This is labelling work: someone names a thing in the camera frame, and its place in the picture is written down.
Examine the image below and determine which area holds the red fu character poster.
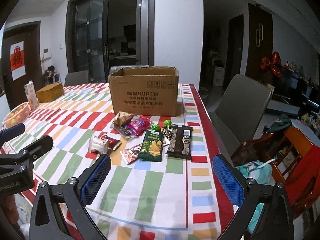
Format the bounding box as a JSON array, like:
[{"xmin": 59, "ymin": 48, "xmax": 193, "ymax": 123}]
[{"xmin": 10, "ymin": 41, "xmax": 26, "ymax": 81}]

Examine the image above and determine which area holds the red foil balloon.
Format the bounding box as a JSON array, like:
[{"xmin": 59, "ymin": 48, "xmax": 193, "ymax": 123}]
[{"xmin": 260, "ymin": 51, "xmax": 282, "ymax": 78}]

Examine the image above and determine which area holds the red white candy packet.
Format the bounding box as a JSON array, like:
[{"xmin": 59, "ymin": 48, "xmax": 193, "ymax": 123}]
[{"xmin": 120, "ymin": 144, "xmax": 142, "ymax": 165}]

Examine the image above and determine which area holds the white juice carton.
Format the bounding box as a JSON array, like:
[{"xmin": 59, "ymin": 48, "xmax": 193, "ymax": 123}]
[{"xmin": 24, "ymin": 81, "xmax": 39, "ymax": 111}]

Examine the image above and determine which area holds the dark red small snack packet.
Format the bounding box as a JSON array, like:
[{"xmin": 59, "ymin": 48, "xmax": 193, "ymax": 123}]
[{"xmin": 98, "ymin": 132, "xmax": 121, "ymax": 151}]

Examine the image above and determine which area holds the green lollipop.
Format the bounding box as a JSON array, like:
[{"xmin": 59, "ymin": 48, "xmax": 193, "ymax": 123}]
[
  {"xmin": 163, "ymin": 119, "xmax": 172, "ymax": 129},
  {"xmin": 150, "ymin": 123, "xmax": 160, "ymax": 132}
]

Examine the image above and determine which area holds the orange wooden child chair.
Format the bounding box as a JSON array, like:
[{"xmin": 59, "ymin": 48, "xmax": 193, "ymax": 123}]
[{"xmin": 231, "ymin": 126, "xmax": 319, "ymax": 218}]

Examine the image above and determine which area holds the grey chair far left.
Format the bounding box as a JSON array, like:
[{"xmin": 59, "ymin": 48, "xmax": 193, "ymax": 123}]
[{"xmin": 65, "ymin": 70, "xmax": 89, "ymax": 86}]

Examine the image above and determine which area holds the colourful checked tablecloth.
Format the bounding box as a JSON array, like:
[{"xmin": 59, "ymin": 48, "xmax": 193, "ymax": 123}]
[{"xmin": 0, "ymin": 82, "xmax": 238, "ymax": 240}]

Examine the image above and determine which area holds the grey chair right side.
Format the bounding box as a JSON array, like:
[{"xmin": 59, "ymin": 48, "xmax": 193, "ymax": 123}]
[{"xmin": 209, "ymin": 74, "xmax": 272, "ymax": 157}]

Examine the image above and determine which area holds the woven yellow basket box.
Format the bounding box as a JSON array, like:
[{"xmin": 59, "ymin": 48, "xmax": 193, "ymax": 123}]
[{"xmin": 36, "ymin": 82, "xmax": 65, "ymax": 103}]

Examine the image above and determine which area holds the white wire fruit basket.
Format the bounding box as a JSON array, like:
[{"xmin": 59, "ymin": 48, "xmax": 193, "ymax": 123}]
[{"xmin": 2, "ymin": 102, "xmax": 30, "ymax": 128}]

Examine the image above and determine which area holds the green cracker packet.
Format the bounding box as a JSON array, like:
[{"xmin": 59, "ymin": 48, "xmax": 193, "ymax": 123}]
[{"xmin": 138, "ymin": 131, "xmax": 164, "ymax": 162}]

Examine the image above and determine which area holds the brown cardboard box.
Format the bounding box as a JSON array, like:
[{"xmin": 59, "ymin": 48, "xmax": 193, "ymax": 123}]
[{"xmin": 108, "ymin": 67, "xmax": 179, "ymax": 117}]

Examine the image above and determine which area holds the white snack packet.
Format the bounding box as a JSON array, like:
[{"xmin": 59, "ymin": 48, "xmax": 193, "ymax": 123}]
[{"xmin": 88, "ymin": 135, "xmax": 109, "ymax": 154}]

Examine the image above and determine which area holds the magenta snack packet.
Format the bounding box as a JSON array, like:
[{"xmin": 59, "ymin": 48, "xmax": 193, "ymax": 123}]
[{"xmin": 124, "ymin": 115, "xmax": 151, "ymax": 136}]

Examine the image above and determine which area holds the golden brown snack packet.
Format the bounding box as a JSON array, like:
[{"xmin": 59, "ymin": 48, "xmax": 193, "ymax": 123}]
[{"xmin": 113, "ymin": 111, "xmax": 135, "ymax": 126}]

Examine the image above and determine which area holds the dark brown snack bar pack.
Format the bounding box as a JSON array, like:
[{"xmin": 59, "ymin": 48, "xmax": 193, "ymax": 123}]
[{"xmin": 166, "ymin": 125, "xmax": 193, "ymax": 160}]

